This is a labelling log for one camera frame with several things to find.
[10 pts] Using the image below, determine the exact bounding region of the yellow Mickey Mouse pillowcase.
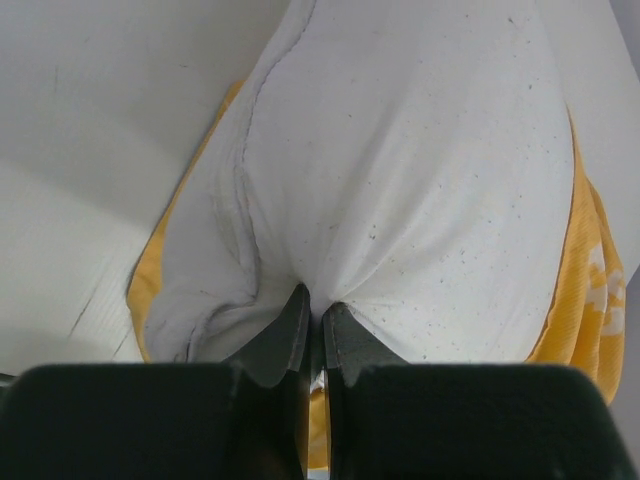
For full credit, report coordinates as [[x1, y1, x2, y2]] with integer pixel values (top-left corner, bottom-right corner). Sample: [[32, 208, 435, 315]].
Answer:
[[126, 81, 626, 473]]

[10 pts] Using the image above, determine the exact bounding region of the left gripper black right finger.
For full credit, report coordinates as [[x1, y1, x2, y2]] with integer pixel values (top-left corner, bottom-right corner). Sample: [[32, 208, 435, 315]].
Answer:
[[322, 304, 637, 479]]

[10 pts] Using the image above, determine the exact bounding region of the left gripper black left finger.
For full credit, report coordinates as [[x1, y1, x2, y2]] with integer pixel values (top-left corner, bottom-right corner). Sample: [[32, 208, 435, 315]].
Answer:
[[1, 286, 310, 479]]

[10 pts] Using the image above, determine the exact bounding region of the white pillow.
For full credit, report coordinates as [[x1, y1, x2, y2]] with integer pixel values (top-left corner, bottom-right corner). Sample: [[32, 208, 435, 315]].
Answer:
[[144, 1, 574, 363]]

